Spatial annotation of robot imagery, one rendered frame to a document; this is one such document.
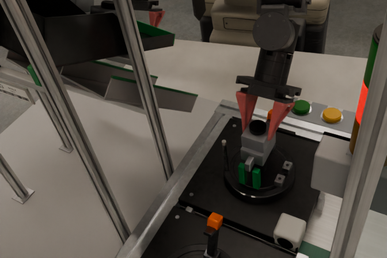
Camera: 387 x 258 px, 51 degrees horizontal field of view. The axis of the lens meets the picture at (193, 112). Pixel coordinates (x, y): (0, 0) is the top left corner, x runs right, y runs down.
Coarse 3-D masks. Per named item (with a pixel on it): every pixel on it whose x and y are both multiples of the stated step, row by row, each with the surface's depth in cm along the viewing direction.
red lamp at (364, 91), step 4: (364, 84) 40; (364, 88) 40; (364, 92) 40; (360, 96) 42; (364, 96) 40; (360, 100) 41; (364, 100) 40; (360, 104) 42; (364, 104) 41; (360, 108) 42; (356, 112) 43; (360, 112) 42; (356, 116) 43; (360, 116) 42; (360, 120) 42
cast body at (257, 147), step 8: (256, 120) 72; (248, 128) 73; (256, 128) 71; (264, 128) 71; (248, 136) 71; (256, 136) 71; (264, 136) 71; (248, 144) 72; (256, 144) 71; (264, 144) 70; (272, 144) 75; (248, 152) 73; (256, 152) 72; (264, 152) 72; (248, 160) 73; (256, 160) 73; (264, 160) 73; (248, 168) 73
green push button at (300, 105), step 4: (300, 100) 94; (304, 100) 94; (296, 104) 94; (300, 104) 94; (304, 104) 93; (308, 104) 93; (292, 108) 94; (296, 108) 93; (300, 108) 93; (304, 108) 92; (308, 108) 92; (296, 112) 93; (300, 112) 92; (304, 112) 92
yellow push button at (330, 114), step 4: (328, 108) 92; (332, 108) 91; (324, 112) 91; (328, 112) 91; (332, 112) 91; (336, 112) 90; (340, 112) 90; (324, 116) 90; (328, 116) 90; (332, 116) 90; (336, 116) 90; (340, 116) 90; (328, 120) 90; (332, 120) 89; (336, 120) 89
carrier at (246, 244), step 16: (176, 208) 78; (176, 224) 76; (192, 224) 75; (160, 240) 74; (176, 240) 73; (192, 240) 73; (224, 240) 72; (240, 240) 72; (256, 240) 71; (144, 256) 72; (160, 256) 72; (176, 256) 69; (192, 256) 69; (208, 256) 67; (224, 256) 68; (240, 256) 70; (256, 256) 69; (272, 256) 69; (288, 256) 69
